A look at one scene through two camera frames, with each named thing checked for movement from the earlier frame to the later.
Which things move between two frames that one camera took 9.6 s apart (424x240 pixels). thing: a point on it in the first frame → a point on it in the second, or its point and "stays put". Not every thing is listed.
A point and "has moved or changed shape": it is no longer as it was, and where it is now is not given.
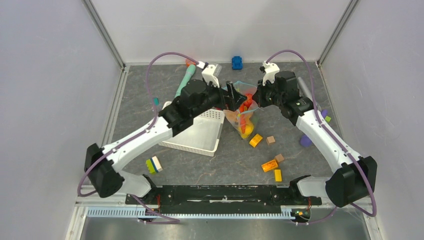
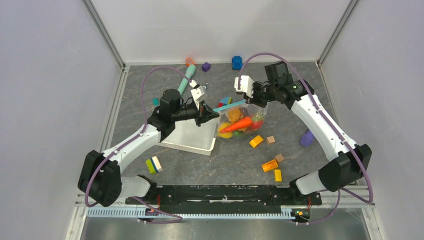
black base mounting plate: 224,199 stays put
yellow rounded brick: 255,140 stays put
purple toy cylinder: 305,140 stays put
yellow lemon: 249,128 → 221,126
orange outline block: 188,63 stays put
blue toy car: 237,63 stays put
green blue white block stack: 153,165 stays put
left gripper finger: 233,103 → 205,118
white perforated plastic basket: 203,138 stays put
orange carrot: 243,109 → 245,122
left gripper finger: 232,92 → 206,112
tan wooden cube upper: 270,139 stays put
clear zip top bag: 244,118 has moved or changed shape
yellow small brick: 278,175 stays put
